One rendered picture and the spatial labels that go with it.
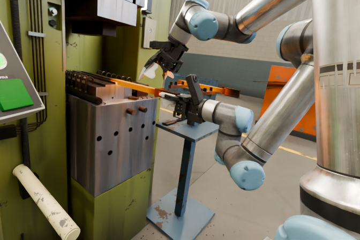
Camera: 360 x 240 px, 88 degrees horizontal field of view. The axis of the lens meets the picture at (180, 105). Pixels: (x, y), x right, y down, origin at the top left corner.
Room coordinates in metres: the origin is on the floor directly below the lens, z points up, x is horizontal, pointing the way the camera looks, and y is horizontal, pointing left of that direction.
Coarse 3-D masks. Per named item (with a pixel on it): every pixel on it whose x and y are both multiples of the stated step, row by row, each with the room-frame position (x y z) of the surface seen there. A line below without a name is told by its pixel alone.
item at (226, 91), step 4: (180, 80) 1.25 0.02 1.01; (184, 80) 1.27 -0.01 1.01; (200, 84) 1.17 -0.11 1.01; (208, 88) 1.13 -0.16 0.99; (216, 88) 1.10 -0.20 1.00; (220, 88) 1.08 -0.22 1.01; (224, 88) 1.06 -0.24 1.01; (228, 88) 1.06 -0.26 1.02; (232, 88) 1.07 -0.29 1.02; (220, 92) 1.08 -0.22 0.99; (224, 92) 1.06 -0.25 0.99; (228, 92) 1.06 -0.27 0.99; (232, 92) 1.05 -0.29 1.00; (236, 92) 1.04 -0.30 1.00; (232, 96) 1.04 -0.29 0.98; (236, 96) 1.03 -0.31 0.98
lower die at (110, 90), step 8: (80, 72) 1.06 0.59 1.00; (88, 72) 1.10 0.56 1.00; (72, 80) 0.91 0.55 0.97; (96, 80) 0.92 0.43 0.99; (104, 80) 0.93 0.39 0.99; (88, 88) 0.83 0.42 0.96; (96, 88) 0.80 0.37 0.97; (104, 88) 0.83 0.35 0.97; (112, 88) 0.86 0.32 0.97; (120, 88) 0.90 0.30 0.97; (128, 88) 0.94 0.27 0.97; (104, 96) 0.83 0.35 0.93; (112, 96) 0.87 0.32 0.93; (120, 96) 0.90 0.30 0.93; (128, 96) 0.94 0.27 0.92
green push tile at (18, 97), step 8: (0, 80) 0.43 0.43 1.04; (8, 80) 0.45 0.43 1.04; (16, 80) 0.47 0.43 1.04; (0, 88) 0.42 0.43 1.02; (8, 88) 0.44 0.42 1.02; (16, 88) 0.46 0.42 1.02; (24, 88) 0.48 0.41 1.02; (0, 96) 0.41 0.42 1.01; (8, 96) 0.43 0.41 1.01; (16, 96) 0.45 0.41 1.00; (24, 96) 0.46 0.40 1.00; (0, 104) 0.41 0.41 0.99; (8, 104) 0.42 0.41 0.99; (16, 104) 0.44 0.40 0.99; (24, 104) 0.45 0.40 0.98; (32, 104) 0.47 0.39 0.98
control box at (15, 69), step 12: (0, 24) 0.52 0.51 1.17; (0, 36) 0.50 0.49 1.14; (0, 48) 0.49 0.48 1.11; (12, 48) 0.52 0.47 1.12; (12, 60) 0.50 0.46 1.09; (0, 72) 0.45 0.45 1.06; (12, 72) 0.48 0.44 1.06; (24, 72) 0.51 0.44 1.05; (24, 84) 0.49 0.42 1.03; (36, 96) 0.50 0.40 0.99; (24, 108) 0.45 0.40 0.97; (36, 108) 0.48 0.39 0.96; (0, 120) 0.40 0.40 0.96; (12, 120) 0.46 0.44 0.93
